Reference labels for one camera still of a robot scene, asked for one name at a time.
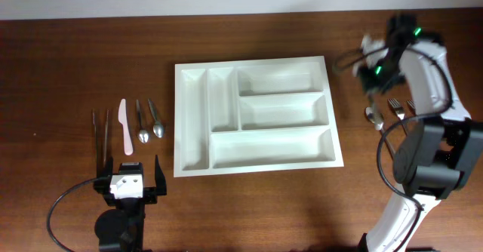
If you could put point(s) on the large metal spoon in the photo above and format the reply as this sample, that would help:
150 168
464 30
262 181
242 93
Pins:
387 142
373 106

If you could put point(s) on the small metal teaspoon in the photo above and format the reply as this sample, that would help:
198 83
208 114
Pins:
158 127
143 134

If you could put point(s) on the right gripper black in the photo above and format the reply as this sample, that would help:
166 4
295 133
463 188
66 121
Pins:
372 80

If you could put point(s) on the metal fork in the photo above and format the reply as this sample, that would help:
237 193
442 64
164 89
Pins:
396 108
411 106

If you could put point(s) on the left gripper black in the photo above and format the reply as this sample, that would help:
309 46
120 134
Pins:
149 195

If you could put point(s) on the pink plastic knife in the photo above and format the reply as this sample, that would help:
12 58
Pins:
123 120

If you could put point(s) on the metal serrated tongs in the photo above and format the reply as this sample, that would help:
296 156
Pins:
101 139

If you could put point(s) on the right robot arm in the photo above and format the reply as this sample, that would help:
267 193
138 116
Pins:
439 153

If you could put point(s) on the white plastic cutlery tray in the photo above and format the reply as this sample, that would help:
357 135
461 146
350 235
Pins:
250 116

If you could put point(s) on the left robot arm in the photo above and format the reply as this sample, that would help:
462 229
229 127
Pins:
121 228

